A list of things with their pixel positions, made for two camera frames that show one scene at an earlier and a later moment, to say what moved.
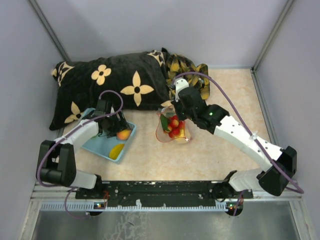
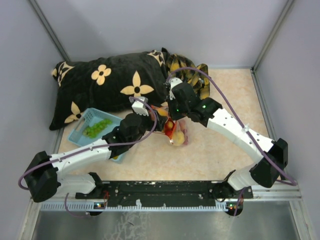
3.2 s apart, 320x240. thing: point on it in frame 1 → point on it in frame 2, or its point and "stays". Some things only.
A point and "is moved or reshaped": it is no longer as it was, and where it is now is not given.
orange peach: [123, 135] is moved or reshaped
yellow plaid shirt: [177, 64] stays
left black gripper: [121, 125] → [149, 118]
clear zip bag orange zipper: [169, 127] is moved or reshaped
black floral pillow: [140, 80] stays
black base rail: [162, 193] stays
